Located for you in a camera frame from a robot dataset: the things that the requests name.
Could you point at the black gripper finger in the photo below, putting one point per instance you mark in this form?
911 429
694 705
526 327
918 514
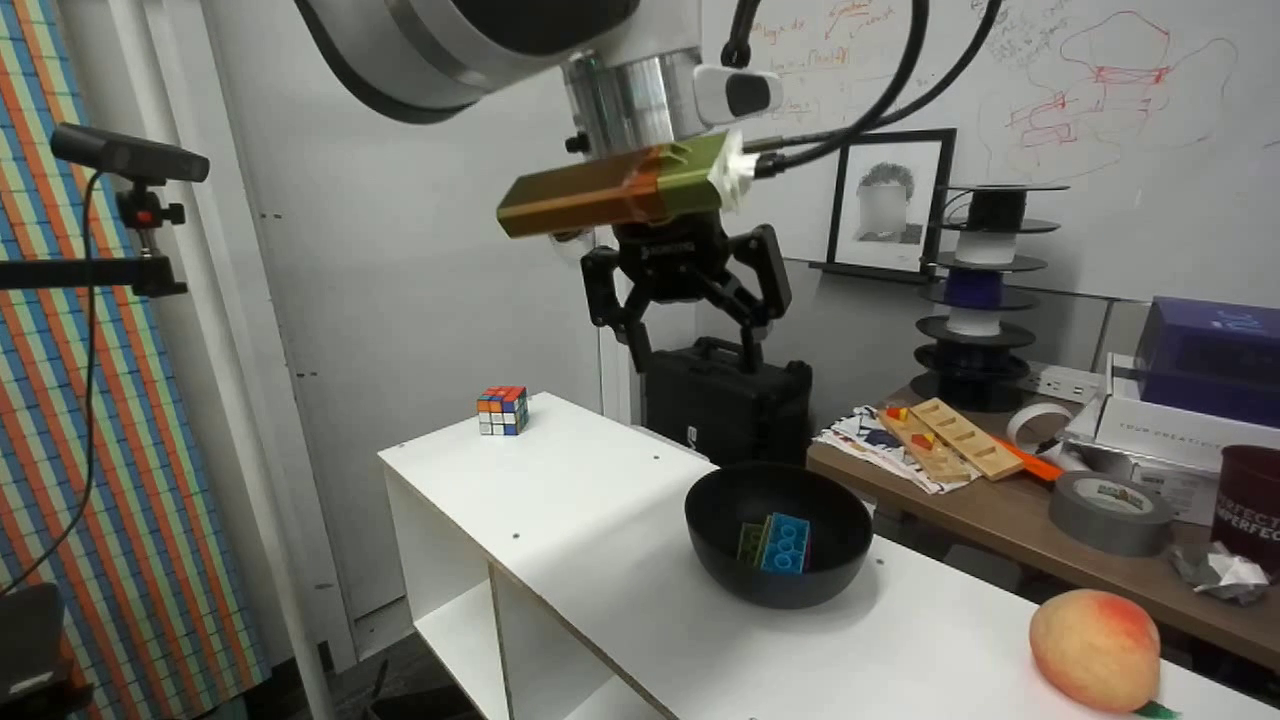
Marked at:
766 282
606 286

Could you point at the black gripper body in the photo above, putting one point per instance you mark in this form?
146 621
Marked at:
678 263

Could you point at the green toy brick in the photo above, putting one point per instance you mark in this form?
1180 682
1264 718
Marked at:
748 547

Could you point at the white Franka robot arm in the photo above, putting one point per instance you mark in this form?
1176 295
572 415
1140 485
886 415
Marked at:
442 55

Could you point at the black bowl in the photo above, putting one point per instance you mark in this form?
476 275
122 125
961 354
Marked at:
714 524

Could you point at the black hard carrying case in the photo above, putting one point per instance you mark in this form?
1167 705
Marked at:
722 415

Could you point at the black framed portrait picture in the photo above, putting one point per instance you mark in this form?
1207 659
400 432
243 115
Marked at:
886 200

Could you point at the Rubik's cube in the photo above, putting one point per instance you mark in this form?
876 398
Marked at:
500 409

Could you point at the printed papers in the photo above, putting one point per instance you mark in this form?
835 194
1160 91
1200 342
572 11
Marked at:
854 447

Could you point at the blue core filament spool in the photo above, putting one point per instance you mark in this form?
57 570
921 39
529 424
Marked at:
978 289

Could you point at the white door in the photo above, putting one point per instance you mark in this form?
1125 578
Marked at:
400 334

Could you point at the white core filament spool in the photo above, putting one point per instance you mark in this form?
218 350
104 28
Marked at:
986 250
978 327

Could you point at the black core filament spool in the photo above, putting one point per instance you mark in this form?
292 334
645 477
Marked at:
968 373
999 207

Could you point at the yellow wooden puzzle board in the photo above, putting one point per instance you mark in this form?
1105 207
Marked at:
954 441

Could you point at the white tape roll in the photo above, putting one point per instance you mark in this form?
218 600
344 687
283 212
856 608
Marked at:
1016 429

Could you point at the orange marker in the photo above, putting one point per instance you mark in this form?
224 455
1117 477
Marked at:
1038 464

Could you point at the white cardboard box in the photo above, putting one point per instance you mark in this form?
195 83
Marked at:
1147 437

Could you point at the purple box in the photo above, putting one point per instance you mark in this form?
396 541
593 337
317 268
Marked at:
1214 360

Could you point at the toy peach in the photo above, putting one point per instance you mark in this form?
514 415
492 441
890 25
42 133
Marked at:
1093 650

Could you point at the colourful striped panel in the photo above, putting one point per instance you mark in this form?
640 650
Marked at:
163 533

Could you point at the dark maroon cup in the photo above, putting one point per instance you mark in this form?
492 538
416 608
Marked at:
1250 514

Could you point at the crumpled silver foil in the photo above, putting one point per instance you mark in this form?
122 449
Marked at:
1221 573

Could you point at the black object on floor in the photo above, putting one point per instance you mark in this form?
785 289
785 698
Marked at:
24 655

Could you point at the amber wrist camera box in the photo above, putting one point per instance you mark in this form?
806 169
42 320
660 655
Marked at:
600 200

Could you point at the grey duct tape roll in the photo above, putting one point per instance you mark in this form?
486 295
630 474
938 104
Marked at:
1115 533

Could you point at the black exterior camera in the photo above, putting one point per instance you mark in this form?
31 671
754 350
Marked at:
127 154

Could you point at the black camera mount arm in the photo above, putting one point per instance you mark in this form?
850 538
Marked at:
83 275

